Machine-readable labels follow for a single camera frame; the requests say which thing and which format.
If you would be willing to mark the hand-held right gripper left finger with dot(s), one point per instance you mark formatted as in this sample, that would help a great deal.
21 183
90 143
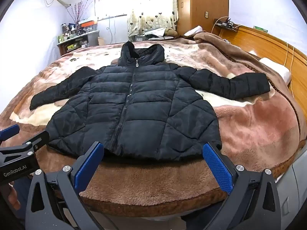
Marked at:
87 166

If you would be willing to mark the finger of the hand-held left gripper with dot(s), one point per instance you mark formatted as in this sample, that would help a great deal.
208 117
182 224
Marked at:
8 132
36 140

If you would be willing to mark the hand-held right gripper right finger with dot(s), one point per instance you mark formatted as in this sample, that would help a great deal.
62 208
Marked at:
218 170

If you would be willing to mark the black hooded puffer jacket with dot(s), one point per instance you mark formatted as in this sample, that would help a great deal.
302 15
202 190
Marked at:
144 100

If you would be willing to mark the brown printed blanket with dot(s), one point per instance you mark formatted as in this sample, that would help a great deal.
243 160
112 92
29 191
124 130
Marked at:
251 124

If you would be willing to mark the cluttered desk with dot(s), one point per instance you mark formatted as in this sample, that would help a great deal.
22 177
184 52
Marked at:
79 39

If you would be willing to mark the white pillow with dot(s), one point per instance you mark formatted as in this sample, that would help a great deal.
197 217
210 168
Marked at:
277 70

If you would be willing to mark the cardboard box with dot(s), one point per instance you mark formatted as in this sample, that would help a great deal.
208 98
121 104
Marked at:
101 41

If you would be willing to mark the orange box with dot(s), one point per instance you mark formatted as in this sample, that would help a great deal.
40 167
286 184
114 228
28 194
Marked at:
88 24

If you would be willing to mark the pink flower branches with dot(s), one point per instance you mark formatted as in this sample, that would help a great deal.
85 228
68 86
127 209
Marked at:
78 12

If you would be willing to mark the wooden bed headboard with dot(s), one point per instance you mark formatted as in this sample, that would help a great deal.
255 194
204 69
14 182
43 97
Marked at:
263 43

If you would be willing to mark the dark storage box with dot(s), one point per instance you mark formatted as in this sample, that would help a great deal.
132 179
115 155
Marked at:
139 38

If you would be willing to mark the white folded cloth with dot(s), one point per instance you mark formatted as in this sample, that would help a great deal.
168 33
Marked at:
194 30

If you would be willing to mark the brown stuffed toy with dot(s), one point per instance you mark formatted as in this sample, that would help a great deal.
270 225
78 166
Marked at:
170 32

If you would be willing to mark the green box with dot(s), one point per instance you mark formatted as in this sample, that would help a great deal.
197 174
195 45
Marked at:
260 28

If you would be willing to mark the window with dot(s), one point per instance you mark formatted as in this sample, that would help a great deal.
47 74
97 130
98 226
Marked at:
110 4

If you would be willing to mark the wooden wardrobe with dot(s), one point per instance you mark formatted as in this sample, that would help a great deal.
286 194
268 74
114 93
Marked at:
199 4

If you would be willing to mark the patterned cream curtain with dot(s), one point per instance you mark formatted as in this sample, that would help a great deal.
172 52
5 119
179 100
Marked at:
153 4

